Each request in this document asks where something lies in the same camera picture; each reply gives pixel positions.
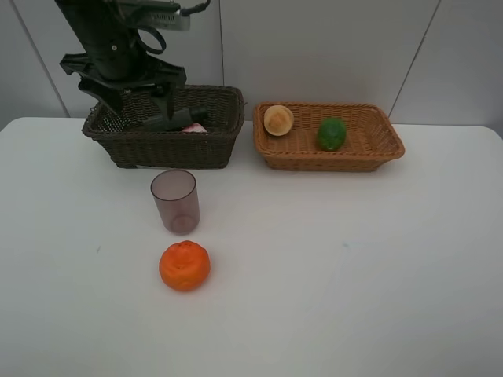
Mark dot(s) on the dark green pump bottle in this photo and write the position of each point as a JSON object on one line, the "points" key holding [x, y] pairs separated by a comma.
{"points": [[179, 120]]}

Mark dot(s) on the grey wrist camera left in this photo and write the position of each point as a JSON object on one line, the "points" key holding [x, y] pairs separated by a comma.
{"points": [[155, 14]]}

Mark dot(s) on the light orange wicker basket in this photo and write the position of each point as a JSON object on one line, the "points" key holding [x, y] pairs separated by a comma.
{"points": [[371, 140]]}

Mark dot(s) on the dark brown wicker basket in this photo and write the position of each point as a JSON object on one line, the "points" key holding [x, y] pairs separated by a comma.
{"points": [[130, 145]]}

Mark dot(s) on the pink bottle white cap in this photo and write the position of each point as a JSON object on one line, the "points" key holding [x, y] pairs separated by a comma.
{"points": [[194, 128]]}

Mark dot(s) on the red yellow peach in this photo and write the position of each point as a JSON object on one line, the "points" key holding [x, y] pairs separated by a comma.
{"points": [[278, 120]]}

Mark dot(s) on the green lime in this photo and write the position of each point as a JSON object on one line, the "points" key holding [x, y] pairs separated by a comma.
{"points": [[331, 134]]}

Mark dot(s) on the orange tangerine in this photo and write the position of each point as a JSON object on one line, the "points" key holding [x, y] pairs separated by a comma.
{"points": [[184, 266]]}

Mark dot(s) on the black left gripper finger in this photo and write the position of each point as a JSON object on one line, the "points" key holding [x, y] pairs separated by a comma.
{"points": [[162, 96], [109, 110]]}

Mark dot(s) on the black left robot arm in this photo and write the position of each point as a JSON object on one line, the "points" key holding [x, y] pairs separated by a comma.
{"points": [[98, 9]]}

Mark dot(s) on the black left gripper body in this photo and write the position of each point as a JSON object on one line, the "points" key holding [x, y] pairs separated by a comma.
{"points": [[118, 56]]}

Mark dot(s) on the translucent purple plastic cup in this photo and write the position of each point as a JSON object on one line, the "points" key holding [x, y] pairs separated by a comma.
{"points": [[175, 194]]}

